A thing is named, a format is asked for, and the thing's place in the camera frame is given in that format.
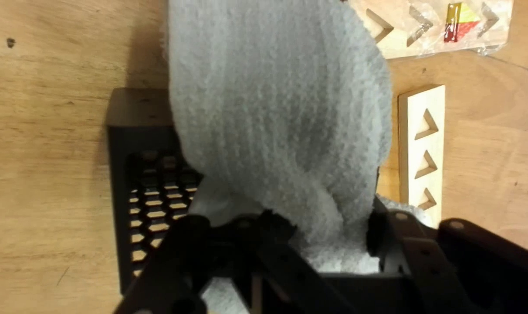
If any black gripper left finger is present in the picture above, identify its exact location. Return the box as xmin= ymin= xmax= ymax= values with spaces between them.
xmin=111 ymin=210 xmax=300 ymax=314

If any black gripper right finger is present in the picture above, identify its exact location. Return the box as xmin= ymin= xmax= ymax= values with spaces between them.
xmin=366 ymin=198 xmax=528 ymax=314

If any white towel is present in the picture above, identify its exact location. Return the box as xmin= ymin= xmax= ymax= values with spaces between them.
xmin=164 ymin=0 xmax=434 ymax=314

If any black perforated holder box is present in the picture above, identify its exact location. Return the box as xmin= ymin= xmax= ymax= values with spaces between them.
xmin=106 ymin=87 xmax=200 ymax=292

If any short wooden puzzle board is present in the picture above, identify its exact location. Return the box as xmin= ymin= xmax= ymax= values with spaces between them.
xmin=397 ymin=85 xmax=446 ymax=226

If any long wooden puzzle board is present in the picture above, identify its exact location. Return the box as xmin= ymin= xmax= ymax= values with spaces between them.
xmin=345 ymin=0 xmax=514 ymax=59

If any red yellow triangle piece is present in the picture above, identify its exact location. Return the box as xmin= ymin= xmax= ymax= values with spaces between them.
xmin=442 ymin=1 xmax=479 ymax=41

